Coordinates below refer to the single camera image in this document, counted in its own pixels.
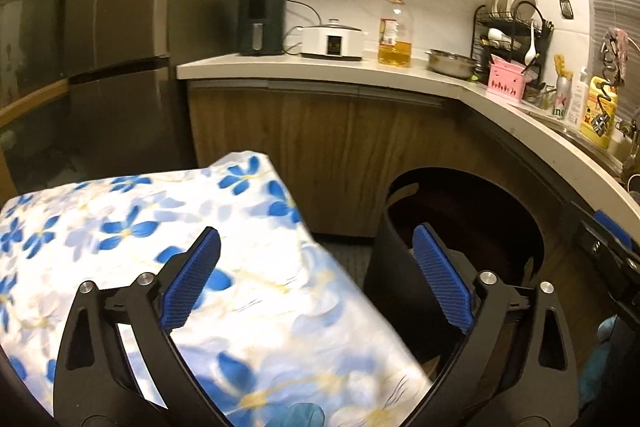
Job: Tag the grey refrigerator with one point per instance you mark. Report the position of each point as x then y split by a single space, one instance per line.
150 32

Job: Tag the yellow detergent bottle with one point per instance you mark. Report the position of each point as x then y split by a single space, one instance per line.
595 107

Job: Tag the yellow utensil bundle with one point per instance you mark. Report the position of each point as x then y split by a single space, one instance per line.
561 66

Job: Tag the person's right forearm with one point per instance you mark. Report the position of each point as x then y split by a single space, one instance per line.
597 367

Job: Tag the steel bowl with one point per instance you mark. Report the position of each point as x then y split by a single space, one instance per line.
450 64

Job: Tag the white plate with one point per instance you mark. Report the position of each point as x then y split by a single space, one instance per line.
497 4
522 2

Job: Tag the white electric cooker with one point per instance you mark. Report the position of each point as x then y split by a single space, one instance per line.
332 42

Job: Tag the cooking oil bottle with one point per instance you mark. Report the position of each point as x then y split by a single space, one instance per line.
395 42

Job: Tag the black dish rack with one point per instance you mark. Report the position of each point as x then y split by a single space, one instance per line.
545 42

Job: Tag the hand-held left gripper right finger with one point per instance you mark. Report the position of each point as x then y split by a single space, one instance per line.
442 279

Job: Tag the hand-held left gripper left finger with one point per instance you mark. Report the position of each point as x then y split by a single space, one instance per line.
192 277

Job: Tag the kitchen counter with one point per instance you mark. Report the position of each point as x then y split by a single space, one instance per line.
325 69

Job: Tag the beer can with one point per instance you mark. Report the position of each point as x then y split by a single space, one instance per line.
561 99

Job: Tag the black trash bin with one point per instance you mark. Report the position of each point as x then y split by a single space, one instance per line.
390 257

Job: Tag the white bottle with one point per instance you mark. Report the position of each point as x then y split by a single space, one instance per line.
577 99

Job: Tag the wooden base cabinets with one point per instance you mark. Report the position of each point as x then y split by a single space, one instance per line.
300 132

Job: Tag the white ladle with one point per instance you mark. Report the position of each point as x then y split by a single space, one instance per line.
530 49

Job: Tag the black air fryer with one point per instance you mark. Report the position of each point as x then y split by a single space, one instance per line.
260 24

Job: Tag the blue floral tablecloth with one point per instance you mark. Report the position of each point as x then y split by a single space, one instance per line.
280 307

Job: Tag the pink utensil holder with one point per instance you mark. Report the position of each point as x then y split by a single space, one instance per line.
505 82

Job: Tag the metal faucet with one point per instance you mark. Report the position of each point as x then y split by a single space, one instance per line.
632 142

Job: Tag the wooden glass partition door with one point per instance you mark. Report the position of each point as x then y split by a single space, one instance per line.
30 57

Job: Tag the white bowl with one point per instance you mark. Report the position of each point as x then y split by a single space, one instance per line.
496 35

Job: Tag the pink cloth on faucet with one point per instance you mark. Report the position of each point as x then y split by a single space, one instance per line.
620 47

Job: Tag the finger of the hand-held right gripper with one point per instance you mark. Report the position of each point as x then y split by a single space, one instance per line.
615 229
592 237

